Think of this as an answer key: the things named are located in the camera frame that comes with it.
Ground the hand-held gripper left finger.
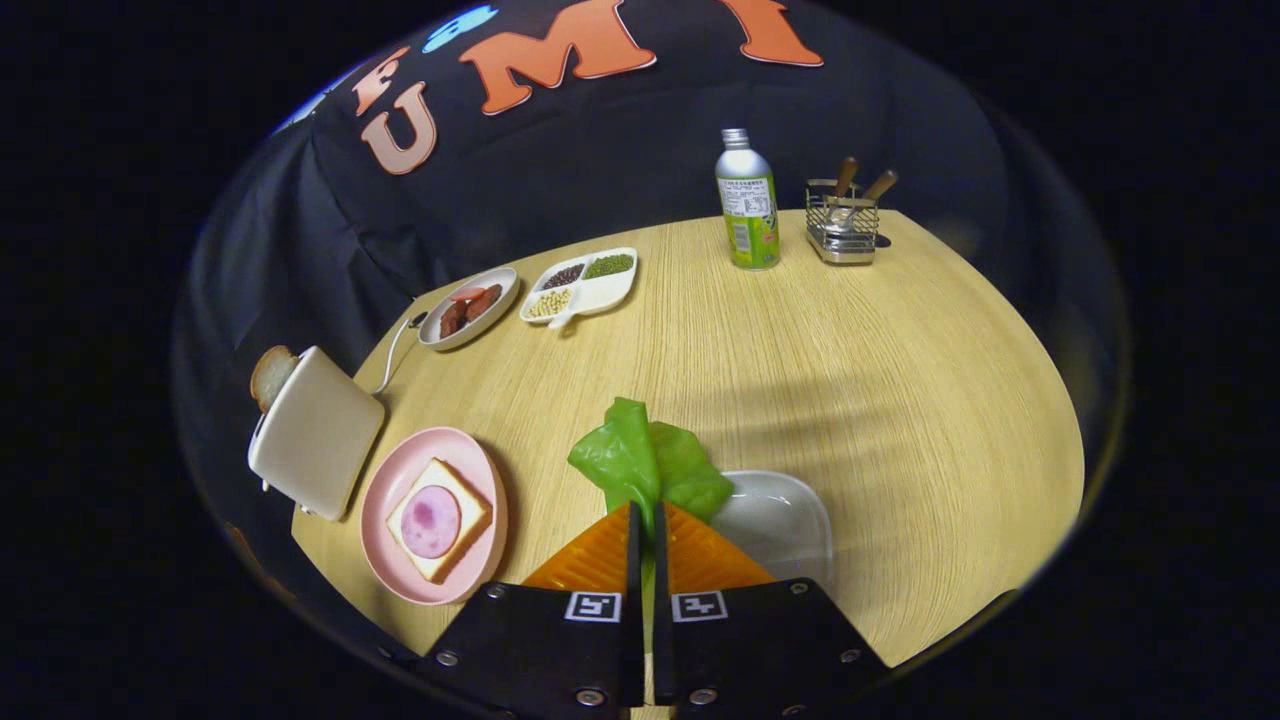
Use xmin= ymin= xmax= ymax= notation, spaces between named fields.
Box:
xmin=415 ymin=502 xmax=646 ymax=716

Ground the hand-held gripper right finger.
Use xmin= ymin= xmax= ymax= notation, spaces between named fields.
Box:
xmin=652 ymin=502 xmax=891 ymax=716

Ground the green lettuce leaf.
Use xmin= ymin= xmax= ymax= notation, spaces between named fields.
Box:
xmin=567 ymin=397 xmax=735 ymax=621

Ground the toasted round-top bread slice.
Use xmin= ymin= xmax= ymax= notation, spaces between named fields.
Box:
xmin=250 ymin=345 xmax=299 ymax=413

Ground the white square plate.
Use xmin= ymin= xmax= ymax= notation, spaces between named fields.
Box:
xmin=708 ymin=470 xmax=834 ymax=591

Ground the square white bread slice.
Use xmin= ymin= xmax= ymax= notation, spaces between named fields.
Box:
xmin=386 ymin=458 xmax=493 ymax=583

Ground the pink ham slice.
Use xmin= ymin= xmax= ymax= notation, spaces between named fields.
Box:
xmin=400 ymin=485 xmax=463 ymax=560

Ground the pink plate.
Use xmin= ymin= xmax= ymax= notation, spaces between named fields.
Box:
xmin=360 ymin=427 xmax=509 ymax=607

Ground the white divided dish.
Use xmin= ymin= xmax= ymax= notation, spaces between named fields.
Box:
xmin=519 ymin=247 xmax=639 ymax=331

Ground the white round plate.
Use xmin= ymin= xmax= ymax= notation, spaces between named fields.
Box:
xmin=418 ymin=266 xmax=520 ymax=352

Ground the white toaster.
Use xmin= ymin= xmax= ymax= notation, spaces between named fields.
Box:
xmin=247 ymin=346 xmax=387 ymax=522

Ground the silver bottle with green label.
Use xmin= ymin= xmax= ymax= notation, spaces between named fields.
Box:
xmin=715 ymin=128 xmax=782 ymax=271

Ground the white toaster power cable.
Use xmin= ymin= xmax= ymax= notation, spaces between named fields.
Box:
xmin=372 ymin=312 xmax=429 ymax=396

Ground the metal wire utensil holder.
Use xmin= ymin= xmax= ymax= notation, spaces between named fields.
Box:
xmin=805 ymin=178 xmax=881 ymax=266

